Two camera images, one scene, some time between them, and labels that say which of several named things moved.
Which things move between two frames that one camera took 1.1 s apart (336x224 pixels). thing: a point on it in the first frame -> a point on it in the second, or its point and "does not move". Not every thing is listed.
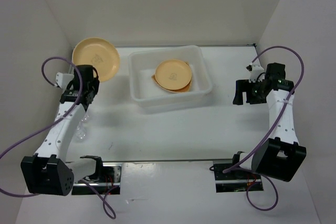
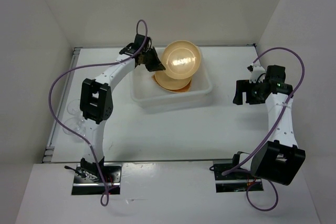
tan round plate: x=99 y=53 -> x=181 y=59
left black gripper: x=96 y=83 -> x=156 y=65
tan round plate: x=173 y=74 does not move
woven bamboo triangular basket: x=186 y=89 does not move
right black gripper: x=242 y=85 does not move
